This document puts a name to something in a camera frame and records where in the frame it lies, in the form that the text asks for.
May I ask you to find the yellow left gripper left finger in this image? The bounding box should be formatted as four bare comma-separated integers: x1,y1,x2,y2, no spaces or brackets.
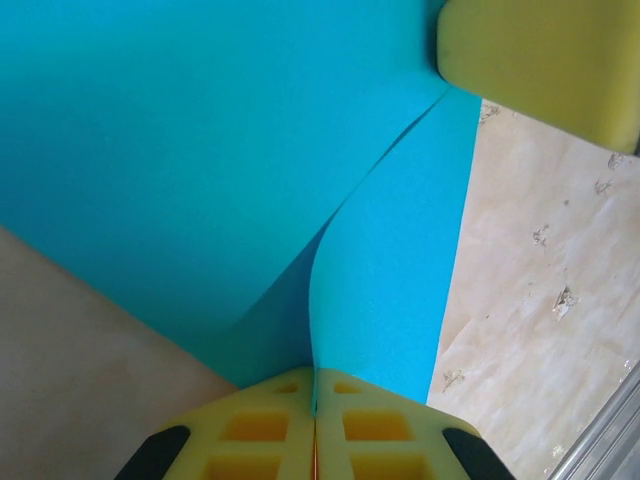
114,366,317,480

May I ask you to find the aluminium table edge rail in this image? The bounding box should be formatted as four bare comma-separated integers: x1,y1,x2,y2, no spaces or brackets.
542,367,640,480

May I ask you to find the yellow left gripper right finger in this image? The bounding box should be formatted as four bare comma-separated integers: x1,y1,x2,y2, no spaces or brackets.
315,368,516,480

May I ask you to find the blue square paper sheet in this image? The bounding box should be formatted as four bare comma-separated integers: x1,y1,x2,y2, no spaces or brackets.
0,0,484,419

